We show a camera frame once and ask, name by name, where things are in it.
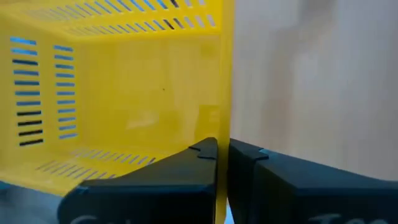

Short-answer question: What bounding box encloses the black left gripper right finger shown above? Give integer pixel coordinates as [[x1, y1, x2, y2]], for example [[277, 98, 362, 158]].
[[228, 138, 398, 224]]

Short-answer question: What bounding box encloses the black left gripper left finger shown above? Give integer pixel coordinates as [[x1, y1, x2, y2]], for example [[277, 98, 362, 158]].
[[57, 136, 218, 224]]

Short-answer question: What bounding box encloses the yellow slotted plastic basket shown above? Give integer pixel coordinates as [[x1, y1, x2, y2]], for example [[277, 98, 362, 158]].
[[0, 0, 236, 224]]

